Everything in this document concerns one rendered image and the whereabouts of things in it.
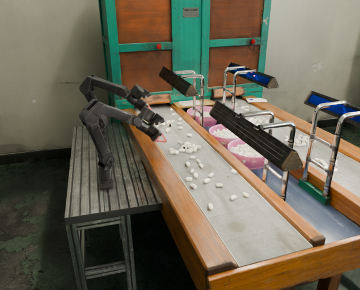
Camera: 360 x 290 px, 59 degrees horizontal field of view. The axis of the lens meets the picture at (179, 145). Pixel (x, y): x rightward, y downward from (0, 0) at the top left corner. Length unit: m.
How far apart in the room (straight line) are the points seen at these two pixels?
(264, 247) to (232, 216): 0.20
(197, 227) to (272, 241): 0.28
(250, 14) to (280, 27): 1.10
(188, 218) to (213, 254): 0.22
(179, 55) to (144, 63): 0.29
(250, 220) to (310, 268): 0.28
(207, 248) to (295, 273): 0.34
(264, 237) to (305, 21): 3.19
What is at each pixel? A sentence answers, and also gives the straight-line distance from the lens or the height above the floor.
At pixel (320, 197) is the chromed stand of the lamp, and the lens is 1.69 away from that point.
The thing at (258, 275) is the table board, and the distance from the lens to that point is 1.21.
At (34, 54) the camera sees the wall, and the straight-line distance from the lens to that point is 3.47.
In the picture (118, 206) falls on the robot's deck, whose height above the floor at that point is 0.65.
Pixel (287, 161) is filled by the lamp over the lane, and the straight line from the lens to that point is 1.11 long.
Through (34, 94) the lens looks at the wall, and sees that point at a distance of 3.55.
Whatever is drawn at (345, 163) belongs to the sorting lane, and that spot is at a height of 0.74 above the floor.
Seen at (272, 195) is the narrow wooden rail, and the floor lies 0.76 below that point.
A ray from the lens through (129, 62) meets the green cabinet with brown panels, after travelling 2.61.
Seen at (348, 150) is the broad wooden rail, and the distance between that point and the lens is 2.09.
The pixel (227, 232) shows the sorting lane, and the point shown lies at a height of 0.74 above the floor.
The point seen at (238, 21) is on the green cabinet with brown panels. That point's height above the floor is 1.40.
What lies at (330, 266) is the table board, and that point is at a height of 0.64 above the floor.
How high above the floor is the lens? 1.56
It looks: 24 degrees down
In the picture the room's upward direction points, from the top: 1 degrees counter-clockwise
